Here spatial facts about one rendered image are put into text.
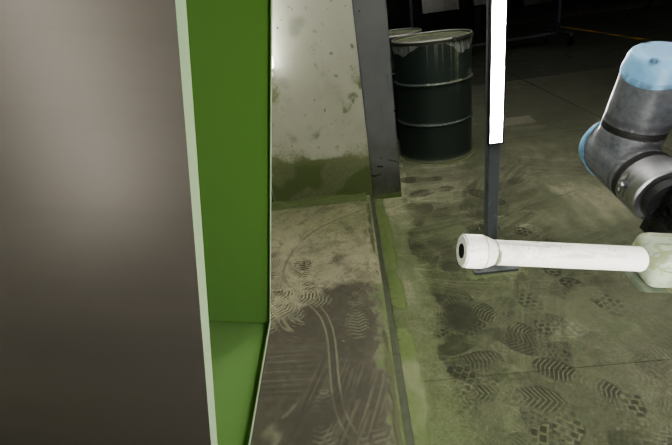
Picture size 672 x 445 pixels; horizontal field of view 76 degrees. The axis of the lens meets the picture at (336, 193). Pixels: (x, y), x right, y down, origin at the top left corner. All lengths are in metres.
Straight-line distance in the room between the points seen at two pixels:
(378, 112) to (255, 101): 1.71
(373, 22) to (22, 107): 2.24
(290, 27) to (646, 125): 2.04
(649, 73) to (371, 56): 1.94
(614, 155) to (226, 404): 0.89
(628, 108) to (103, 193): 0.69
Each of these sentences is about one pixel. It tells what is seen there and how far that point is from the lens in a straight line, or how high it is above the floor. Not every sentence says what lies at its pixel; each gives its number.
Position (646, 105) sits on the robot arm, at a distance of 0.76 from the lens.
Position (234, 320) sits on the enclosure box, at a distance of 1.26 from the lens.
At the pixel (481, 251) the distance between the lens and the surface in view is 0.41.
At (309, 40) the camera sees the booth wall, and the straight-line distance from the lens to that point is 2.53.
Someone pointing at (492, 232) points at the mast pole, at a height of 0.17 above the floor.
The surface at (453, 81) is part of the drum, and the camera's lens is 3.15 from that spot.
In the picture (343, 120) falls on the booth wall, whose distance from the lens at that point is 2.61.
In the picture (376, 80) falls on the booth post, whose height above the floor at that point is 0.77.
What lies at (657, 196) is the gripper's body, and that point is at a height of 0.94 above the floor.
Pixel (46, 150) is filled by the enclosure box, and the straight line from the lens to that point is 0.41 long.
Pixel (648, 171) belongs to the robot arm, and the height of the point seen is 0.97.
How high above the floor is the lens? 1.25
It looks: 25 degrees down
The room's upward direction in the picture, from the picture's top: 9 degrees counter-clockwise
